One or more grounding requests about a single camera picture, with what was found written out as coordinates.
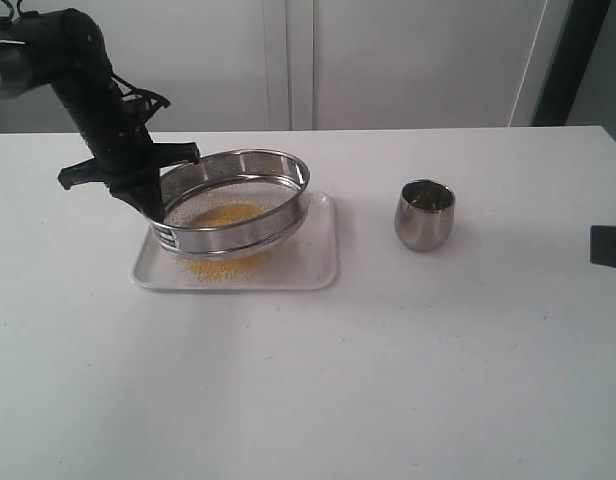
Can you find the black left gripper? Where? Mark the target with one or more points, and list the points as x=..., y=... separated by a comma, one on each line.
x=127, y=160

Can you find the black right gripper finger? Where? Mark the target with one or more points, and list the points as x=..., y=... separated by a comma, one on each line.
x=603, y=244

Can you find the round steel mesh sieve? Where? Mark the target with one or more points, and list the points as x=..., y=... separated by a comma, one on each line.
x=275, y=180

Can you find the yellow fine grain pile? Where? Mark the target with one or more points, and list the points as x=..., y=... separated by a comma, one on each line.
x=225, y=269

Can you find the stainless steel cup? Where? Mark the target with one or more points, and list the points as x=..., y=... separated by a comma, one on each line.
x=424, y=215

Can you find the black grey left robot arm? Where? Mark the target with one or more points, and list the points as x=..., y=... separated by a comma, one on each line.
x=65, y=50

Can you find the white cabinet with doors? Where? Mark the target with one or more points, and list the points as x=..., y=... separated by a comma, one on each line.
x=303, y=65

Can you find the white rectangular plastic tray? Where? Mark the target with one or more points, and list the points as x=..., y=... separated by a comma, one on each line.
x=308, y=260

